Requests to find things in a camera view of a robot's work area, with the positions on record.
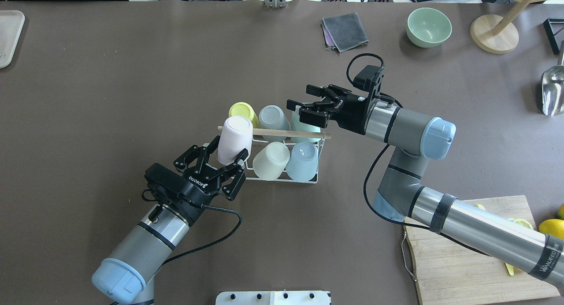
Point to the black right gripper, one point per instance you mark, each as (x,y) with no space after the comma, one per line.
(351,112)

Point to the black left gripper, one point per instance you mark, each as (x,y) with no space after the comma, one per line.
(192,195)

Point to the mint green cup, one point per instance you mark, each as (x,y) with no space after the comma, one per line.
(296,125)

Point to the pink cup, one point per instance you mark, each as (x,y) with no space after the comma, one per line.
(235,136)

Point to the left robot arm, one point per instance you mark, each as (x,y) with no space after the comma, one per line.
(126,276)

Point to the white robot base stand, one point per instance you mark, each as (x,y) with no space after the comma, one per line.
(283,297)

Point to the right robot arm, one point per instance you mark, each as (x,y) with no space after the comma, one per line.
(434,167)

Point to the cream white cup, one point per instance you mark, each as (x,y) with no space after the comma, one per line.
(270,162)

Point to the grey cup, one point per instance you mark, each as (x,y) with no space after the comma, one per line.
(272,117)

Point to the yellow cup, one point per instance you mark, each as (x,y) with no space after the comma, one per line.
(245,110)

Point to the light blue cup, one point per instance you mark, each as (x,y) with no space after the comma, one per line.
(303,162)

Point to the purple cloth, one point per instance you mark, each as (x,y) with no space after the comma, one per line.
(328,39)

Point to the grey folded cloth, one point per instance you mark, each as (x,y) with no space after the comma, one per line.
(346,31)

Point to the green bowl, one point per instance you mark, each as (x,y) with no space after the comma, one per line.
(428,27)

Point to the wooden mug tree stand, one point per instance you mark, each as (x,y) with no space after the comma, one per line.
(496,34)

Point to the metal scoop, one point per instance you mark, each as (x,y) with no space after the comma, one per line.
(553,86)

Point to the lemon slice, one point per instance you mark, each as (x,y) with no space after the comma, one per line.
(522,222)

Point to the beige tray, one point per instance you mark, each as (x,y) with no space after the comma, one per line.
(11,25)

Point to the yellow lemon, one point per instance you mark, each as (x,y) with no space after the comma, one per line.
(554,227)

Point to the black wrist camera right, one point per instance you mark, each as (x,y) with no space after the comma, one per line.
(369,80)

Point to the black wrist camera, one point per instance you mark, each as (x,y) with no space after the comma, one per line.
(369,80)
(166,185)

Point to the white wire cup holder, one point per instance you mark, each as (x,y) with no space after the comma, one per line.
(261,138)

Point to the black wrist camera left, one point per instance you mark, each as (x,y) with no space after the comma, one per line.
(166,185)

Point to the black frame object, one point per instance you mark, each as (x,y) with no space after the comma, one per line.
(552,27)

